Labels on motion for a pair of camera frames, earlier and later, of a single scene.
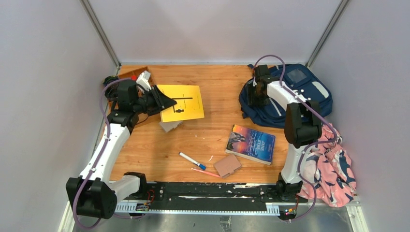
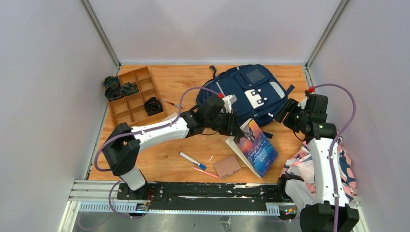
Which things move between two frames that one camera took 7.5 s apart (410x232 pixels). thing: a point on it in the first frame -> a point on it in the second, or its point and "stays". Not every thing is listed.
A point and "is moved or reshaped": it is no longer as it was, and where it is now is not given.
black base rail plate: (208, 192) stays
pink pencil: (206, 172) stays
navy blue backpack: (300, 78) -> (259, 93)
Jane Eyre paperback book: (251, 144) is moved or reshaped
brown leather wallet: (227, 165) stays
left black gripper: (156, 99) -> (231, 123)
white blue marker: (201, 166) stays
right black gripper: (253, 99) -> (291, 106)
